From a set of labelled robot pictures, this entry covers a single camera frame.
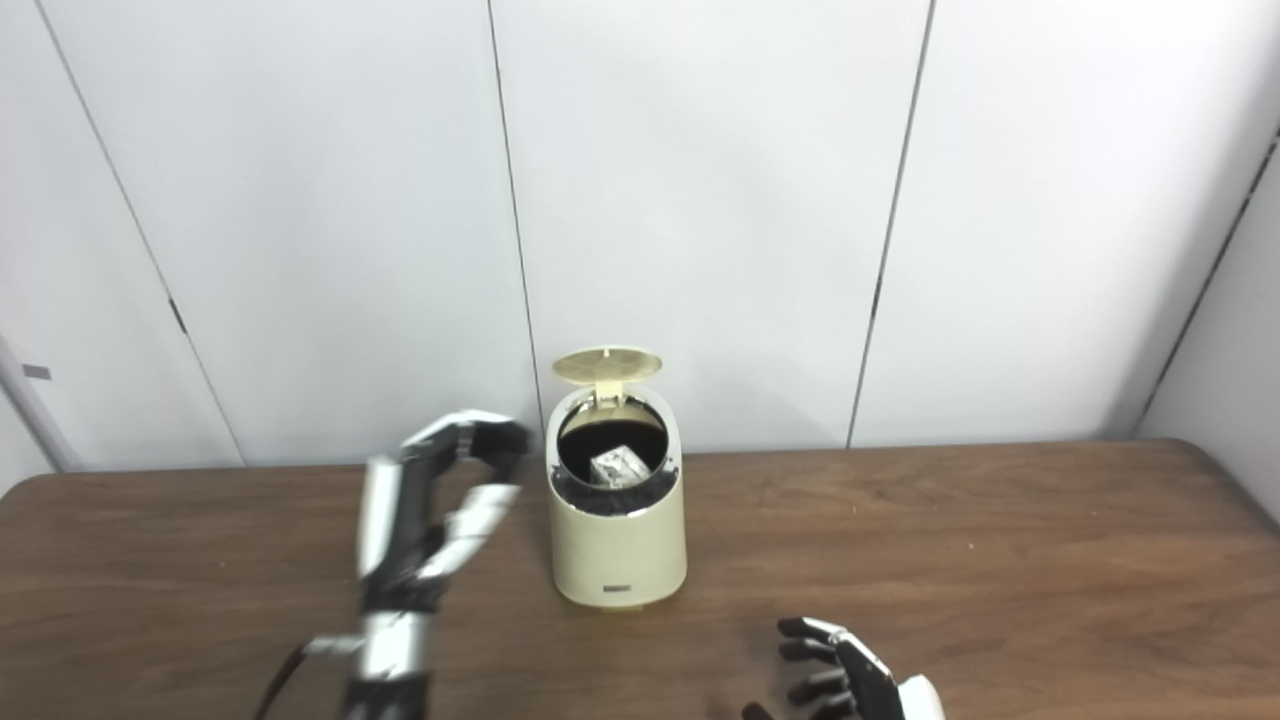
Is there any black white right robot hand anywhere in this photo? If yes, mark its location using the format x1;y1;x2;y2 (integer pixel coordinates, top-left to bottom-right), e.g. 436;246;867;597
742;617;946;720

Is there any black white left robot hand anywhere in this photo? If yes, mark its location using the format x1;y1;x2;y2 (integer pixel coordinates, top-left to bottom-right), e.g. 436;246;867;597
355;410;533;611

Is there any cream-colored trash bin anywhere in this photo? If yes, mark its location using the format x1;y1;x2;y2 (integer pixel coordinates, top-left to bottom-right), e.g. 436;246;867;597
545;346;689;609

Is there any white green milk carton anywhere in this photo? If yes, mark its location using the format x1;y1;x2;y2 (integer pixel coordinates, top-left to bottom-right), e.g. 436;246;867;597
588;445;651;489

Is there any round cream bin lid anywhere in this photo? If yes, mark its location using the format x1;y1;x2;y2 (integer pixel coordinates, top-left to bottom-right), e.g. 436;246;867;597
552;346;664;406

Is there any black bin liner bag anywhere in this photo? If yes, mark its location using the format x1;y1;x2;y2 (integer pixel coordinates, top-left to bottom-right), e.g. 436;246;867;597
553;397;684;516

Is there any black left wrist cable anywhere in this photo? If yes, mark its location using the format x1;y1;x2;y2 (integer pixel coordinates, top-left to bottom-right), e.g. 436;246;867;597
255;635;366;720

